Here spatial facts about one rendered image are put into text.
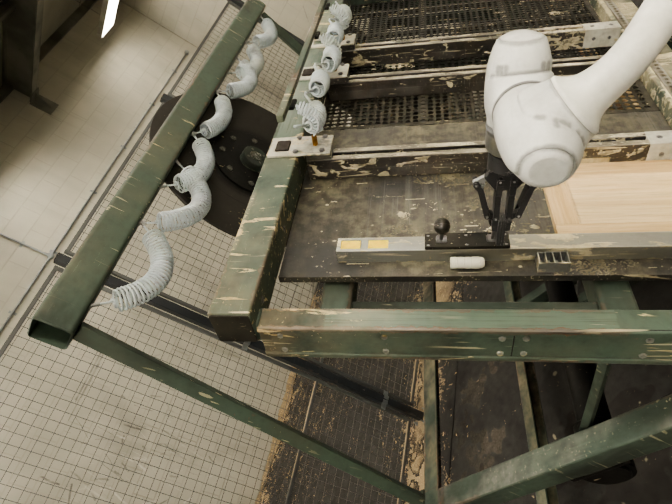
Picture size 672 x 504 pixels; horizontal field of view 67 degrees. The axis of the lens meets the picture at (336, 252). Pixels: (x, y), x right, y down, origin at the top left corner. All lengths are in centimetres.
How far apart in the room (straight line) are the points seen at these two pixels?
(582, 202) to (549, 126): 73
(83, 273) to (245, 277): 48
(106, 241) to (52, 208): 474
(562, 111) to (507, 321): 49
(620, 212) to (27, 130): 622
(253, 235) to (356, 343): 38
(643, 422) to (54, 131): 636
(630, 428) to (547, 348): 47
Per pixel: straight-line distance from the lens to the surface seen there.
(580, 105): 79
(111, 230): 159
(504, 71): 90
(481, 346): 115
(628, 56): 81
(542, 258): 131
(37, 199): 634
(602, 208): 147
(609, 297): 133
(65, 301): 144
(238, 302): 115
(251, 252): 126
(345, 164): 156
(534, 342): 115
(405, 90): 198
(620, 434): 159
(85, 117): 704
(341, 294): 129
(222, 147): 208
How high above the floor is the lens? 202
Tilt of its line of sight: 17 degrees down
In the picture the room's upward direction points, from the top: 62 degrees counter-clockwise
